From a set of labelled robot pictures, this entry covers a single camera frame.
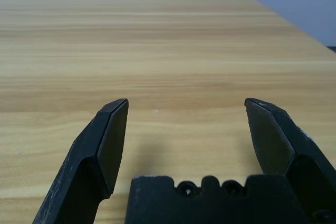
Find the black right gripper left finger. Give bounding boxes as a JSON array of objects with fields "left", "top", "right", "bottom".
[{"left": 31, "top": 98, "right": 129, "bottom": 224}]

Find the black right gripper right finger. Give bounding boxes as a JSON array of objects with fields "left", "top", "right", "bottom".
[{"left": 244, "top": 97, "right": 336, "bottom": 224}]

